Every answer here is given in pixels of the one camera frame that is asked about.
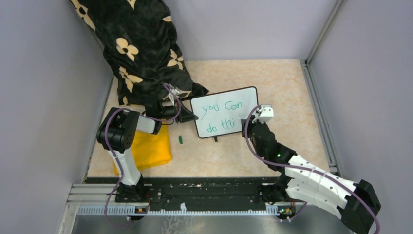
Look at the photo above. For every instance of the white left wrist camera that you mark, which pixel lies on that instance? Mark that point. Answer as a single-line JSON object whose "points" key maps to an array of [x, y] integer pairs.
{"points": [[173, 93]]}

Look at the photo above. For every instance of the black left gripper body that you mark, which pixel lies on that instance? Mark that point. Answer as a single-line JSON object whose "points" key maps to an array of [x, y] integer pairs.
{"points": [[177, 107]]}

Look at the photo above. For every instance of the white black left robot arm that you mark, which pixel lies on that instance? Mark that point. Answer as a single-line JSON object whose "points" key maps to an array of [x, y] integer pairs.
{"points": [[117, 131]]}

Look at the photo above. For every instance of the yellow folded cloth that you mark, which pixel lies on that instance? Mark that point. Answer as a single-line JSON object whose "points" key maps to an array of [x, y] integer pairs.
{"points": [[151, 151]]}

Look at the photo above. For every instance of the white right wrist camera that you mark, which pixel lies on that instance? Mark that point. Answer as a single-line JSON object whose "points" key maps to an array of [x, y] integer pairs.
{"points": [[263, 114]]}

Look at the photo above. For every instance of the white whiteboard black frame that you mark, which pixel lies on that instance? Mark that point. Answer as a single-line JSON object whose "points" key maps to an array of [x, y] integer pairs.
{"points": [[221, 113]]}

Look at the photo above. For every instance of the aluminium frame rail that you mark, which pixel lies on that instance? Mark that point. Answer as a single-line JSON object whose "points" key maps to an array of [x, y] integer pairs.
{"points": [[96, 191]]}

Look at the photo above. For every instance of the black floral blanket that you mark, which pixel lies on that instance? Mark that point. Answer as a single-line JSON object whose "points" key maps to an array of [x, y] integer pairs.
{"points": [[140, 46]]}

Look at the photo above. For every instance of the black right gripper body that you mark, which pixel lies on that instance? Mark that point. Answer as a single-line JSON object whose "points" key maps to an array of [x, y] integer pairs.
{"points": [[250, 125]]}

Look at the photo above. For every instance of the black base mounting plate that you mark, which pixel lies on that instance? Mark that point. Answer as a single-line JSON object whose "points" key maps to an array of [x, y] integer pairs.
{"points": [[207, 194]]}

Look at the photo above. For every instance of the white slotted cable duct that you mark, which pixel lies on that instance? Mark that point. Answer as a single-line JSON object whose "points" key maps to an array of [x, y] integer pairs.
{"points": [[131, 210]]}

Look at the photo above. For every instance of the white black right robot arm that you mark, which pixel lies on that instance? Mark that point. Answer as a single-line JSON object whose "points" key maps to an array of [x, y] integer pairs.
{"points": [[355, 204]]}

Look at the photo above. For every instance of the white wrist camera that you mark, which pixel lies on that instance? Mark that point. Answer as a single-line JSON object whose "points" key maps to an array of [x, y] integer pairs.
{"points": [[263, 114], [173, 93]]}

